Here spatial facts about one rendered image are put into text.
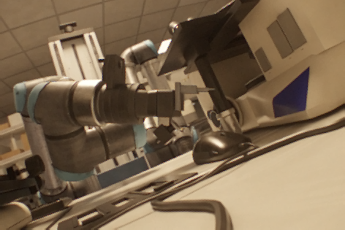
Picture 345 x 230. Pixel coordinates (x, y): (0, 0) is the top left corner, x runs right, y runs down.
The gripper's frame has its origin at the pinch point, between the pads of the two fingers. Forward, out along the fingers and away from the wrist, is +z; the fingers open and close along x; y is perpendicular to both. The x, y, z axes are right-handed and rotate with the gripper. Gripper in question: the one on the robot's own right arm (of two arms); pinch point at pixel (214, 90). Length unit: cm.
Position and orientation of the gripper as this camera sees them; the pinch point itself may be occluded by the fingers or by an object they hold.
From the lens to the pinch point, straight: 44.1
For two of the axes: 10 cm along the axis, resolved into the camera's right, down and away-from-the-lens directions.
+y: -0.2, 10.0, -0.7
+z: 9.8, 0.0, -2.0
